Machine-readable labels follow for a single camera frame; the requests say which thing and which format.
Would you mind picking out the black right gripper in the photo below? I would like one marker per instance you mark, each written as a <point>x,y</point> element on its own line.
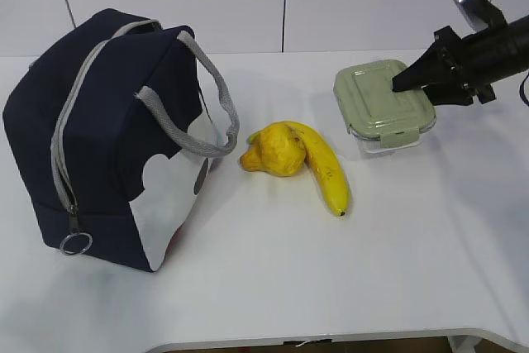
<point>446,72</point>

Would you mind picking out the green lid glass container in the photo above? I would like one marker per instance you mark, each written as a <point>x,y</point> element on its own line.
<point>381,120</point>

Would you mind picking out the yellow banana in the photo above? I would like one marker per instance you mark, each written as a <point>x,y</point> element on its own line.
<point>322,161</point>

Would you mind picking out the yellow lemon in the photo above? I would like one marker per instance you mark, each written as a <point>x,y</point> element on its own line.
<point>275,150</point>

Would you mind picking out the navy blue lunch bag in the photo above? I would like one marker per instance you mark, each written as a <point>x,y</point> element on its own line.
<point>114,130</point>

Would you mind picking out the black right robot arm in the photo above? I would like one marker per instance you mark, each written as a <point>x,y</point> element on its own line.
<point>501,52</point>

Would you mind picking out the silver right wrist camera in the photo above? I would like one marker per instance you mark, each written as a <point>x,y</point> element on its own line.
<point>481,14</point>

